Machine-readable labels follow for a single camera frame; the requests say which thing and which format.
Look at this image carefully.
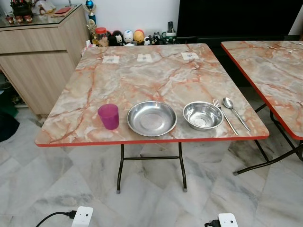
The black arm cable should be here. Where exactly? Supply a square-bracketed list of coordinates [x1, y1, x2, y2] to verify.
[35, 210, 77, 227]
[205, 218, 221, 227]

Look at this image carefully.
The orange yellow figurine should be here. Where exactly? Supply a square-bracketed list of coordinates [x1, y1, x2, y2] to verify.
[134, 29, 145, 45]

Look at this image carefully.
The white round figurine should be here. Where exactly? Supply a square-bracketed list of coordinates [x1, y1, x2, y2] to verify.
[123, 30, 134, 46]

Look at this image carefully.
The deep steel bowl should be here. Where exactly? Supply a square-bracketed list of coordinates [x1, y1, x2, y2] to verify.
[183, 101, 224, 131]

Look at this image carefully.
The steel spoon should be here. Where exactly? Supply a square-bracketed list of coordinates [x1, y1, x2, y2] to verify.
[223, 97, 252, 132]

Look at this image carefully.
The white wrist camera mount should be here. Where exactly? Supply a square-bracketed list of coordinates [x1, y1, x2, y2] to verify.
[71, 206, 94, 227]
[218, 213, 239, 227]

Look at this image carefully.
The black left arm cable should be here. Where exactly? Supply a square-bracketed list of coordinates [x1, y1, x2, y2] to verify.
[35, 210, 77, 227]

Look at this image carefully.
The light wooden cabinet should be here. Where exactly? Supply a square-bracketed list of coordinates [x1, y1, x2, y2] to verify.
[0, 5, 91, 116]

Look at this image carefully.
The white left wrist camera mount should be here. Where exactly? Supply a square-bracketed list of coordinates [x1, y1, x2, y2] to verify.
[71, 206, 94, 227]

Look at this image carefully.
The marble folding table red edge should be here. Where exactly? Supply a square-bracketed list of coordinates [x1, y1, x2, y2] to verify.
[35, 43, 270, 195]
[221, 40, 303, 176]

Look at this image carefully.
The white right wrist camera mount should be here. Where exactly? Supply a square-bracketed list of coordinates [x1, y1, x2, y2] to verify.
[218, 213, 239, 227]

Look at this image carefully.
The green mug with remote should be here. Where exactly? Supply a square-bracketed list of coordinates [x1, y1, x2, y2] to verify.
[162, 21, 178, 44]

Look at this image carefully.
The steel fork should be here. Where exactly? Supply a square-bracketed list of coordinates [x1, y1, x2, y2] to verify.
[213, 98, 239, 136]

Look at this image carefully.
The red lidded jar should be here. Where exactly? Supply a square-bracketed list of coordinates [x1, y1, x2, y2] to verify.
[95, 27, 109, 47]

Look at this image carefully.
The purple plastic cup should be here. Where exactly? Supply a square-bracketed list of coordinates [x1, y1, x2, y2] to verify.
[98, 104, 120, 131]

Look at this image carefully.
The blue gold trophy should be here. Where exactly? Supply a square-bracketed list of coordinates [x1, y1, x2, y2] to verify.
[85, 0, 97, 26]

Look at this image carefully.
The shallow steel plate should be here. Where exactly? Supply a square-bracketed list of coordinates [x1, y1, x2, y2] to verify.
[127, 101, 178, 137]

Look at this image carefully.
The flat red case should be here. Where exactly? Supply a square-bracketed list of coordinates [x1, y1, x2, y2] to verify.
[54, 6, 72, 14]

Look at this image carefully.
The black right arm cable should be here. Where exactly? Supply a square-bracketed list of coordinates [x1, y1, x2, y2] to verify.
[205, 218, 221, 227]

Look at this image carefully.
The black television screen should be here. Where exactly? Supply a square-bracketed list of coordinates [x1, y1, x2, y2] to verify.
[177, 0, 303, 39]

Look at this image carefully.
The black figurine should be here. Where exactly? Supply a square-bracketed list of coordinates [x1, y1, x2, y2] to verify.
[110, 30, 124, 46]

